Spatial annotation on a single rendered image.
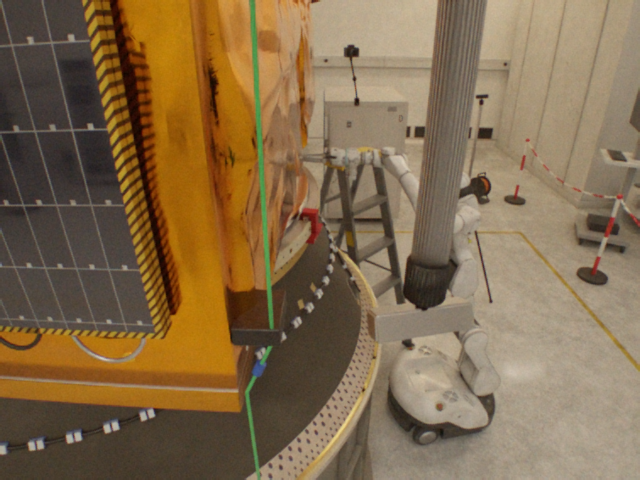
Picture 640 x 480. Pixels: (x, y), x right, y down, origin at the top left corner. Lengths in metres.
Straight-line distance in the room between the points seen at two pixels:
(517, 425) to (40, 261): 2.93
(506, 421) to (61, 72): 3.01
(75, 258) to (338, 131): 4.38
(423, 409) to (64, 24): 2.45
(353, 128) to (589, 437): 3.56
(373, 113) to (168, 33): 4.38
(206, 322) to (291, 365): 0.70
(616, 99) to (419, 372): 4.79
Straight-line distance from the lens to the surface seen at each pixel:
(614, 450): 3.29
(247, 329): 0.59
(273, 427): 1.25
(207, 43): 0.48
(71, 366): 0.75
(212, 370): 0.65
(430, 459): 2.82
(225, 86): 0.50
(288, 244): 1.20
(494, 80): 9.39
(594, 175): 6.75
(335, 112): 4.75
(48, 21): 0.46
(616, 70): 6.46
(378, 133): 4.84
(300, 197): 1.44
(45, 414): 1.13
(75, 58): 0.45
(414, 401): 2.62
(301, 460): 1.31
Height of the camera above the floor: 2.29
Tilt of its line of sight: 28 degrees down
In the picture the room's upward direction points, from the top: straight up
